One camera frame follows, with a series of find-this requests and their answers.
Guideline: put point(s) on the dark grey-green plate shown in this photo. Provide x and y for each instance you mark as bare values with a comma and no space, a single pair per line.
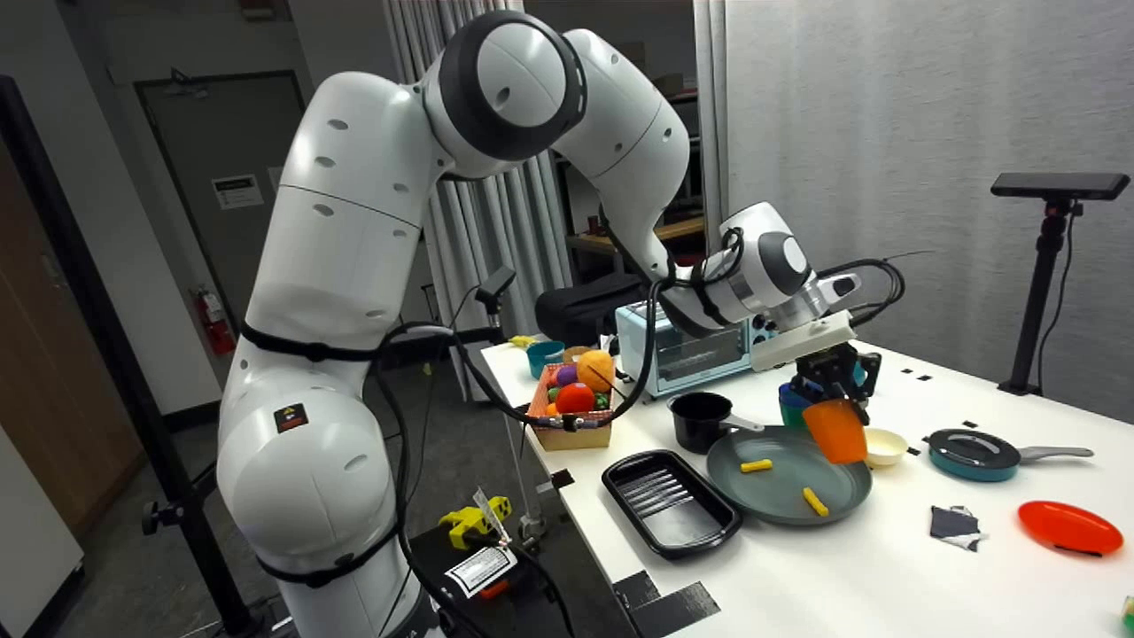
780,486

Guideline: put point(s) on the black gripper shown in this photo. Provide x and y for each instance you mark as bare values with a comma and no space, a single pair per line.
838,369

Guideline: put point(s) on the yellow clamp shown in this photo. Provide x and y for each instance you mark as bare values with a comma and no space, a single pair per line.
471,518

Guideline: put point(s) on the black fabric bag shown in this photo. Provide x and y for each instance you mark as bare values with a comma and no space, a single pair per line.
587,309

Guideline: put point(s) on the white cabinet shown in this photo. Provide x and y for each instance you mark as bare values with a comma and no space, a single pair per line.
29,554

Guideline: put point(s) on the red plush tomato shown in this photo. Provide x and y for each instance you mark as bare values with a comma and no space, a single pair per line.
574,400

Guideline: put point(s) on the small teal frying pan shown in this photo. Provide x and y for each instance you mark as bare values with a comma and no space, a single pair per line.
974,455

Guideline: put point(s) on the black ridged grill tray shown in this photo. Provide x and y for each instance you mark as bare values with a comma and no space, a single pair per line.
667,502

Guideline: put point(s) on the green plastic cup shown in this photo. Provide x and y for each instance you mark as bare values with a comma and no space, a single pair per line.
791,416

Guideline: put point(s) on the orange plush fruit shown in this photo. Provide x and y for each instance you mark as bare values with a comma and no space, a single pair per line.
597,369

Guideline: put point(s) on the black toy saucepan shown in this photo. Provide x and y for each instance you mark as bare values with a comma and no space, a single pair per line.
703,426

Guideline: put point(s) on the white door sign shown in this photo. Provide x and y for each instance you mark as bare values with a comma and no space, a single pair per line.
235,192

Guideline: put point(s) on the white label card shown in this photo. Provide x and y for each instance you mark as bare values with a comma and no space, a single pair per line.
479,573

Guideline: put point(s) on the light blue toaster oven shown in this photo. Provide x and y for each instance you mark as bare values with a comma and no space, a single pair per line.
695,348

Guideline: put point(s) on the black tripod stand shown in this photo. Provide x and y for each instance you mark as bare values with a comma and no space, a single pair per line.
1034,297

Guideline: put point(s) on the grey backdrop curtain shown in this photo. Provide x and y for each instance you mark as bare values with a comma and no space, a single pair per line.
942,109

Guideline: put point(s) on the purple plush fruit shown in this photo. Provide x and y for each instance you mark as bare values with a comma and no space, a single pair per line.
565,375

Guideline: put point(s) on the dark grey packet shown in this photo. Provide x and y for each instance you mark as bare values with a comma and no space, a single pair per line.
954,526

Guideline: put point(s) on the red checkered basket box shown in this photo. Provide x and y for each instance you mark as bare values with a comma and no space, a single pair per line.
580,434

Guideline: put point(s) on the small orange-red plate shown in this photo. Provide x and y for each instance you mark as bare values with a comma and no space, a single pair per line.
1068,530

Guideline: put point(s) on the grey door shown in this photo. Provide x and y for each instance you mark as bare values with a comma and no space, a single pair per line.
198,261

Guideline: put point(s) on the blue plastic cup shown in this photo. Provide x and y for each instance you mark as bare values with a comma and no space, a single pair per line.
788,391

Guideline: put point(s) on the black tape strip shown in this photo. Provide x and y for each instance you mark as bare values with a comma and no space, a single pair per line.
674,609
640,589

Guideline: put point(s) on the brown wooden panel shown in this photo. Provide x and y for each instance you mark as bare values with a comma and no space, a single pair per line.
48,391

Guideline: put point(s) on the small black tape square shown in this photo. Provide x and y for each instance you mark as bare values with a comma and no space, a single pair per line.
562,475
906,369

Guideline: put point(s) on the translucent orange cup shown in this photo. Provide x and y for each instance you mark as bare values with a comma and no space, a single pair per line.
838,434

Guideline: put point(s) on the small teal cup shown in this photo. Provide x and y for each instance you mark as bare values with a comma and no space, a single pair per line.
542,357

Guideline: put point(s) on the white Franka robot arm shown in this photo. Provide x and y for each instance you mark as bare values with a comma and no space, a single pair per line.
342,237

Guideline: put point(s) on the yellow toy fry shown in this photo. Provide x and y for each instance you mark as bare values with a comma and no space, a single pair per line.
754,465
816,502

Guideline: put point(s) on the cream bowl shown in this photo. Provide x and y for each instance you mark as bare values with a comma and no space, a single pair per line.
887,449

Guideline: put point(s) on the black camera on stand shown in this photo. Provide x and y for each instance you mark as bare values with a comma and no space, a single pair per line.
1059,187

